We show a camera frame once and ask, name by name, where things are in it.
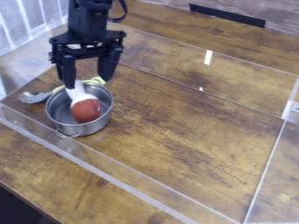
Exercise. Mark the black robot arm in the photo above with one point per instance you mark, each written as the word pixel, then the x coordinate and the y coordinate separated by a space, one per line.
pixel 89 18

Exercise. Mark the black bar in background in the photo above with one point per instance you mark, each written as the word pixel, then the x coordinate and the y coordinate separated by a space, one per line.
pixel 248 20

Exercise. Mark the silver metal pot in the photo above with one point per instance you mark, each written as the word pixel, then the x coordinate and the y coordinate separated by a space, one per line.
pixel 60 113

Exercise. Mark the red plush mushroom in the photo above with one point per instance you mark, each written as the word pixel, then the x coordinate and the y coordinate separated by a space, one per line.
pixel 86 108

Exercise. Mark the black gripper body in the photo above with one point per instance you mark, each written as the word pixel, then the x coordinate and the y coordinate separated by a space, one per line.
pixel 82 49

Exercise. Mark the spoon with yellow-green handle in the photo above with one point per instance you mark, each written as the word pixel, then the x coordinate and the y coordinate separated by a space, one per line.
pixel 36 97

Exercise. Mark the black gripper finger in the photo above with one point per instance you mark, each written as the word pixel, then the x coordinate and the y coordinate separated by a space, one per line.
pixel 108 63
pixel 68 70

